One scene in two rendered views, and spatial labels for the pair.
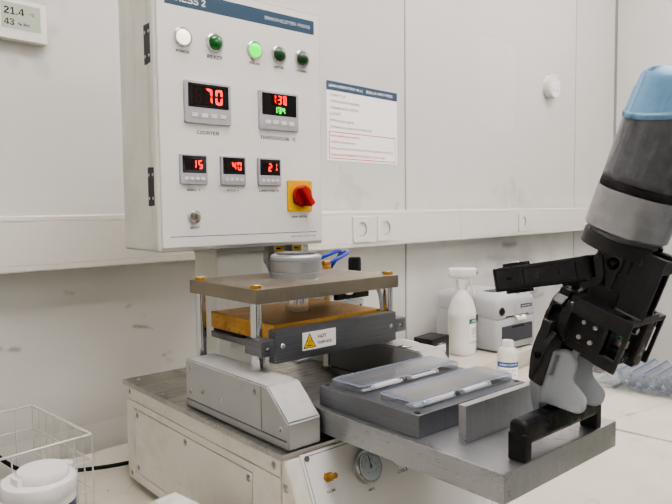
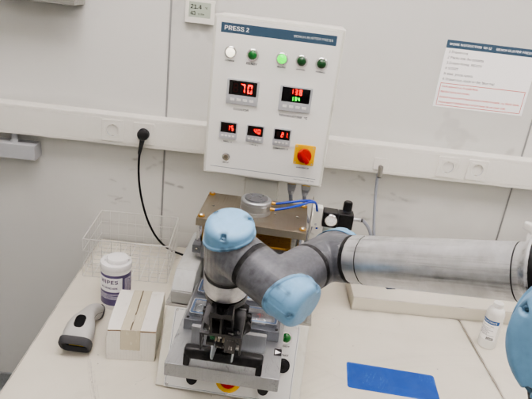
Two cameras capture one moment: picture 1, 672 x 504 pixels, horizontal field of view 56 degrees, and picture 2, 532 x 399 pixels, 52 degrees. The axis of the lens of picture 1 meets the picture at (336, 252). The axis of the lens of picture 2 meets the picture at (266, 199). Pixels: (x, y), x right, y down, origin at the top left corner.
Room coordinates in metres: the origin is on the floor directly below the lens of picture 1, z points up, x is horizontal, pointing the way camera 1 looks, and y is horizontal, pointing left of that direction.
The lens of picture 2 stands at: (0.07, -0.83, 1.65)
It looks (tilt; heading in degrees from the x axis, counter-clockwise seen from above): 22 degrees down; 43
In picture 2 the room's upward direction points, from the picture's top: 7 degrees clockwise
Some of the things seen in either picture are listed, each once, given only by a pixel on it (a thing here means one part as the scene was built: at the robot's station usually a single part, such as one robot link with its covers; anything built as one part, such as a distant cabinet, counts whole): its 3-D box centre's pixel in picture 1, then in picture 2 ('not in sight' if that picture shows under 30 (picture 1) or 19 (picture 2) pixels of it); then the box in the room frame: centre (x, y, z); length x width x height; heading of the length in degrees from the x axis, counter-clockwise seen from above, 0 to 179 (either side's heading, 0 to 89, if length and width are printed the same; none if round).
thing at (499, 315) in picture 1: (485, 316); not in sight; (1.95, -0.46, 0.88); 0.25 x 0.20 x 0.17; 40
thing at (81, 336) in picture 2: not in sight; (85, 321); (0.63, 0.28, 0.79); 0.20 x 0.08 x 0.08; 46
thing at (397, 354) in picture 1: (394, 363); not in sight; (1.02, -0.09, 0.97); 0.26 x 0.05 x 0.07; 41
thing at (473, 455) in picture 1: (452, 410); (233, 325); (0.75, -0.14, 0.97); 0.30 x 0.22 x 0.08; 41
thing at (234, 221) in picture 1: (233, 189); (267, 140); (1.12, 0.18, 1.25); 0.33 x 0.16 x 0.64; 131
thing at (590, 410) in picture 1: (557, 423); (223, 359); (0.65, -0.23, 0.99); 0.15 x 0.02 x 0.04; 131
